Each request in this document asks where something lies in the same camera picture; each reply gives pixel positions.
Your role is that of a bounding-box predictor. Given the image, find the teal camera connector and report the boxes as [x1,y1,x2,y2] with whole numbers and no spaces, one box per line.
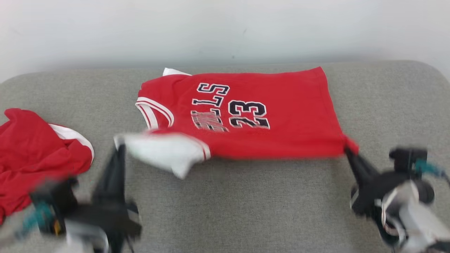
[415,160,448,179]
[15,201,54,240]

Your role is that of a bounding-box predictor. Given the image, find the teal right camera connector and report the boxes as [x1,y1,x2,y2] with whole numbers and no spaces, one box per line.
[415,160,448,179]

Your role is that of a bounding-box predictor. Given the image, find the teal left camera connector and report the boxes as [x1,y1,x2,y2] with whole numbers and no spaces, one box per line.
[15,201,54,240]

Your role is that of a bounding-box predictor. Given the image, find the grey fabric sofa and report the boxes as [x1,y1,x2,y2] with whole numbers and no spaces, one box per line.
[0,60,450,253]

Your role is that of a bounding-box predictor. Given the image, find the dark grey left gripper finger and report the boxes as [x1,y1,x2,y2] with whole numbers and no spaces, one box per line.
[92,149,115,209]
[113,143,128,208]

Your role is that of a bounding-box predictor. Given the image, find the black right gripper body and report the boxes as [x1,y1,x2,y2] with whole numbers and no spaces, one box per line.
[350,170,435,220]

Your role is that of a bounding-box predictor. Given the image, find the red shorts with white band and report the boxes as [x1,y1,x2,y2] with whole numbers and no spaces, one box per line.
[0,108,95,226]

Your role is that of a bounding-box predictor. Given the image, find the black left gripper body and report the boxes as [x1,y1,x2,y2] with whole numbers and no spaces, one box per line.
[66,200,143,248]

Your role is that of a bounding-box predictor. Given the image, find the red basketball jersey number 23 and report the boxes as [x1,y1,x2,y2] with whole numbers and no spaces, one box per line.
[113,66,360,180]

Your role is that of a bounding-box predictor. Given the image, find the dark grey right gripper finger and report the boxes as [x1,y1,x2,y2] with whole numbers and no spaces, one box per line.
[345,148,369,188]
[352,152,382,184]

